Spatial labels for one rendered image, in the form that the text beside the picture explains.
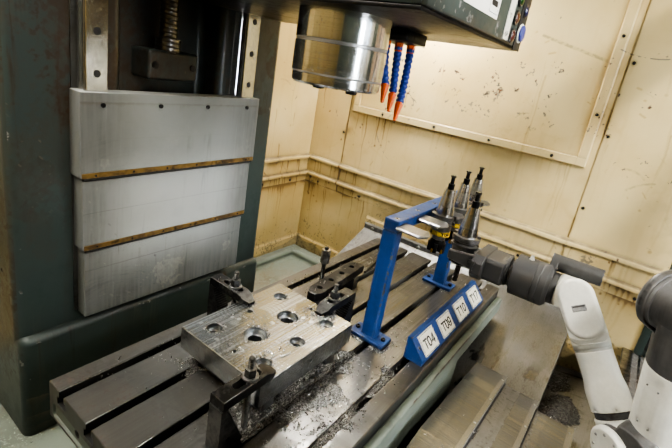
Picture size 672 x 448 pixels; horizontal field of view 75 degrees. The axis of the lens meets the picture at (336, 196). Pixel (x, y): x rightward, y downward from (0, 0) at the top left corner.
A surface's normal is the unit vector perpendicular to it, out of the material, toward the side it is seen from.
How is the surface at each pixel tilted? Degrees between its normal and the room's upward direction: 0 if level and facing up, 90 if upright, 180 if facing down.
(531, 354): 24
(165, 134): 90
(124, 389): 0
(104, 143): 90
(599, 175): 89
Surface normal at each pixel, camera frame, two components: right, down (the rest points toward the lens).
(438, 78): -0.59, 0.15
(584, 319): -0.48, -0.24
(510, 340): -0.09, -0.80
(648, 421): -0.98, 0.07
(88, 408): 0.16, -0.94
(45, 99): 0.79, 0.30
